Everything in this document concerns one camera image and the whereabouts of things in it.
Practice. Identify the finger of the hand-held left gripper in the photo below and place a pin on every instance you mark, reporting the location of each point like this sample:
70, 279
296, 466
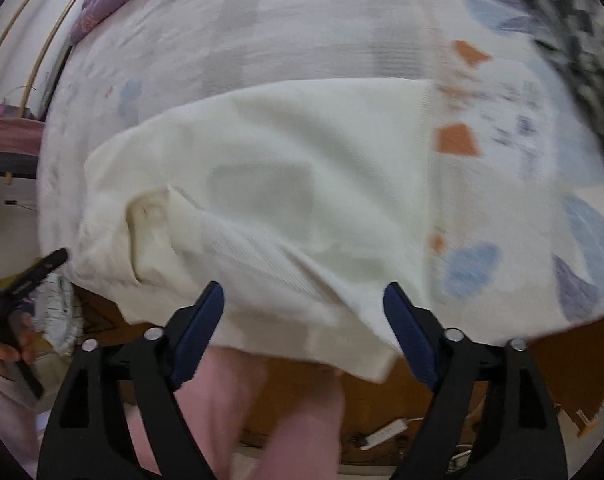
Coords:
31, 277

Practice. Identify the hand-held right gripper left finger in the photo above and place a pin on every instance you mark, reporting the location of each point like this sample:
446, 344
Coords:
196, 340

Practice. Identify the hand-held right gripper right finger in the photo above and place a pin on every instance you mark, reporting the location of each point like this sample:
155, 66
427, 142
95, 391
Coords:
414, 335

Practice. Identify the cream sweater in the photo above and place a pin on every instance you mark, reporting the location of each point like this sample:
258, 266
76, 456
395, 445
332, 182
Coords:
282, 170

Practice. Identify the grey clothes pile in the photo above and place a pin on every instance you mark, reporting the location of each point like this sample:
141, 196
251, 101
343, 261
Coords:
582, 50

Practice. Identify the striped white cloth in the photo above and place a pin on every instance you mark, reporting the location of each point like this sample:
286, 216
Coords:
61, 310

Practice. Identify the person's pink trousers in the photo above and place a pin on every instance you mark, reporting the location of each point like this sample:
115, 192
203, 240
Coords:
262, 410

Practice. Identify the white power strip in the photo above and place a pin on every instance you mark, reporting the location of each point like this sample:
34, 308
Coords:
382, 432

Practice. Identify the dark red cloth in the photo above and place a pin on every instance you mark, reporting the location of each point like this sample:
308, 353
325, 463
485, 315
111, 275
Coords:
6, 132

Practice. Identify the printed bed blanket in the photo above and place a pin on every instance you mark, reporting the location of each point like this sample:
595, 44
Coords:
307, 35

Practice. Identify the wooden bed frame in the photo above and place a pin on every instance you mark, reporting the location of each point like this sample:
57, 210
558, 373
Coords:
372, 390

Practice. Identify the wooden rail rack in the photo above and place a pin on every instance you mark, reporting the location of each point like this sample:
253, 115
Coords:
56, 30

